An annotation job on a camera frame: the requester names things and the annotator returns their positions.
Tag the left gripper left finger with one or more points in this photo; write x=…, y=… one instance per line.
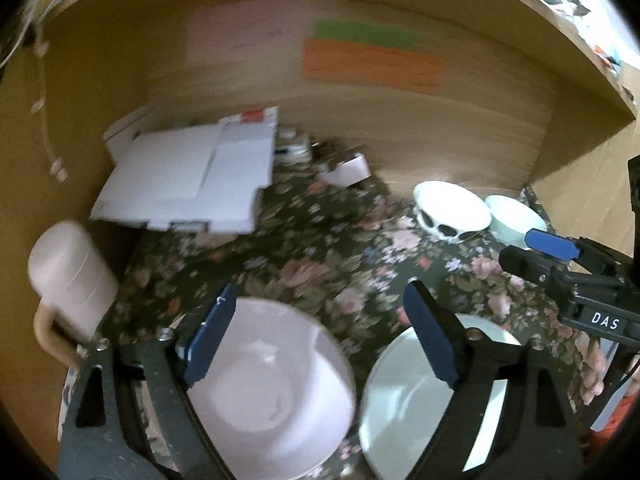
x=202, y=333

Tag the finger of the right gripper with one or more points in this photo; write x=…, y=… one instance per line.
x=552, y=245

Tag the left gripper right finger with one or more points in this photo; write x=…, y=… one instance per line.
x=441, y=334

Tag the mint green bowl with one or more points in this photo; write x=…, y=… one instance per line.
x=512, y=220

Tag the mint green plate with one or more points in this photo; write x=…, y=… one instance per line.
x=401, y=407

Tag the pink bowl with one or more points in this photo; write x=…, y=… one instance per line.
x=279, y=397

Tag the white bowl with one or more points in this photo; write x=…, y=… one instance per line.
x=449, y=212

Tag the right hand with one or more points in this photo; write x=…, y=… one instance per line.
x=594, y=367

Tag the floral tablecloth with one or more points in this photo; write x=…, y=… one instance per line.
x=344, y=257

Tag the pink mug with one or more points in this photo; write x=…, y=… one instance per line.
x=76, y=288

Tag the white paper stack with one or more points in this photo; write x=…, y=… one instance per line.
x=201, y=178

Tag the small white box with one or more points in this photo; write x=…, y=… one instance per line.
x=347, y=173

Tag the orange sticky note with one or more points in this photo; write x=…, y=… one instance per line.
x=369, y=66

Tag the green sticky note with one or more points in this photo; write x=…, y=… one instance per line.
x=365, y=33

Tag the wooden shelf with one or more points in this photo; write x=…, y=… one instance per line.
x=550, y=20

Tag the pink sticky note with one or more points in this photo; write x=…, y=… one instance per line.
x=232, y=29

